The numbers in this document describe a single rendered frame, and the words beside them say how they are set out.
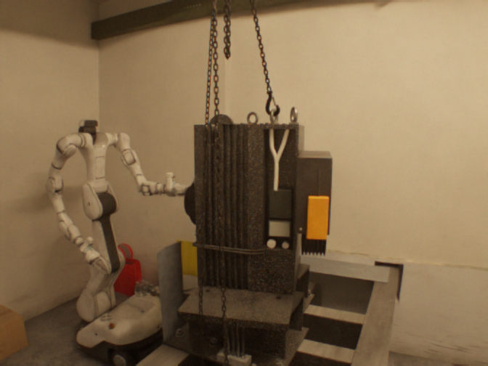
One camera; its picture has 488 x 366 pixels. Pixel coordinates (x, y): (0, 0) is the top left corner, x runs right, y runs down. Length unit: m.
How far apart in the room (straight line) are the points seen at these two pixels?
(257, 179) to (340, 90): 1.28
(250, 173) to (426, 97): 1.44
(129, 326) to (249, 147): 1.51
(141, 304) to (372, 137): 2.04
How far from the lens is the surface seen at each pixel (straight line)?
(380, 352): 1.65
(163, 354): 1.59
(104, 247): 2.48
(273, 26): 2.74
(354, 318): 1.87
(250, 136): 1.39
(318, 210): 1.29
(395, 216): 2.51
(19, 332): 3.03
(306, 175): 1.30
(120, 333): 2.41
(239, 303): 1.45
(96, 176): 2.43
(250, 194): 1.41
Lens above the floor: 1.58
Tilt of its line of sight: 9 degrees down
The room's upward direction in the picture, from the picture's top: straight up
